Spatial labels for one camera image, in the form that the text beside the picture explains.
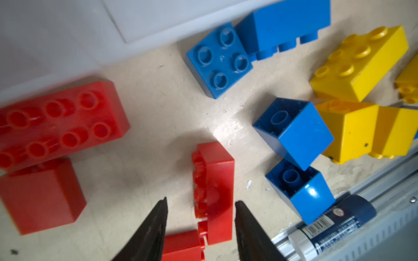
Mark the blue lego brick lower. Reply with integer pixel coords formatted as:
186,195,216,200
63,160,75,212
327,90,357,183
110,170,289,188
266,160,335,225

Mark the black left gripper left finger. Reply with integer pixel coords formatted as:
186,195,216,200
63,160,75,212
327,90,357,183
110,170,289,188
113,198,168,261

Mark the blue glue stick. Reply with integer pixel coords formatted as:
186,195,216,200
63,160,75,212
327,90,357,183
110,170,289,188
288,195,377,261

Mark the red curved lego brick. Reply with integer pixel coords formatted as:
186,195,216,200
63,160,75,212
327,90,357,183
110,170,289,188
192,141,235,245

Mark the aluminium front rail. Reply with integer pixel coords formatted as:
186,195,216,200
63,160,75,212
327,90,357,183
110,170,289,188
273,148,418,261

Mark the blue lego brick middle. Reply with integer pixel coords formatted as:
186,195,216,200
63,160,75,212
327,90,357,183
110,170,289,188
253,98,334,171

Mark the red lego brick bottom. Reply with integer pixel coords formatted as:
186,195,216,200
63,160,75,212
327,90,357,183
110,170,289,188
162,230,205,261

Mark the blue long lego brick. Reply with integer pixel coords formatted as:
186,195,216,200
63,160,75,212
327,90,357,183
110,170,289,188
235,0,331,62

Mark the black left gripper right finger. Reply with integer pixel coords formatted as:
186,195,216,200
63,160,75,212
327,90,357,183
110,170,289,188
235,201,286,261

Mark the white bin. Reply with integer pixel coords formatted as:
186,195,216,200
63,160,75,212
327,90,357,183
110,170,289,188
103,0,275,43
1,1,181,105

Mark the red small lego brick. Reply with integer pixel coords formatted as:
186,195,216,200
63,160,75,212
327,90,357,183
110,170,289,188
1,158,87,236

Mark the white middle bin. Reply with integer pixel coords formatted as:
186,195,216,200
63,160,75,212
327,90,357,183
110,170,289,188
103,0,275,43

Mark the blue small lego brick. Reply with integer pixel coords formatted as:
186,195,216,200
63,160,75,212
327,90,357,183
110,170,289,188
185,23,253,100

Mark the yellow long lego brick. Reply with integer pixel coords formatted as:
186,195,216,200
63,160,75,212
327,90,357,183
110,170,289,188
310,26,409,102

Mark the white left bin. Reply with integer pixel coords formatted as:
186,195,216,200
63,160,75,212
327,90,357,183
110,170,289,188
1,1,181,105

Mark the red long lego brick top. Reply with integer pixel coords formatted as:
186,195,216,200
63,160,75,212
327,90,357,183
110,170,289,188
1,81,130,171

